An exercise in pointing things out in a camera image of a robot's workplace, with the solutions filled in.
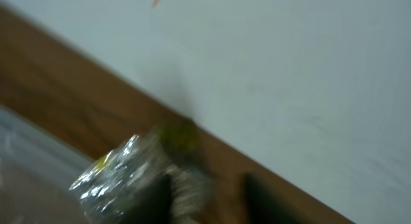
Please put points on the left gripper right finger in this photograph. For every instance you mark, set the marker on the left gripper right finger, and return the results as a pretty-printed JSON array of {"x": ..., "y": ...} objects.
[{"x": 263, "y": 207}]

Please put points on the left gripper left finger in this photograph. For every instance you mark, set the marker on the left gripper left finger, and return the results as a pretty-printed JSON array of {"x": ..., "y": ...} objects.
[{"x": 154, "y": 204}]

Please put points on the green foil snack wrapper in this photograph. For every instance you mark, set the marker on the green foil snack wrapper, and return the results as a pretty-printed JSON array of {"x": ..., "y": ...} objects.
[{"x": 109, "y": 187}]

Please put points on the clear plastic bin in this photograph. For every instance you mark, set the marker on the clear plastic bin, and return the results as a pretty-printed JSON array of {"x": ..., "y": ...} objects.
[{"x": 37, "y": 170}]

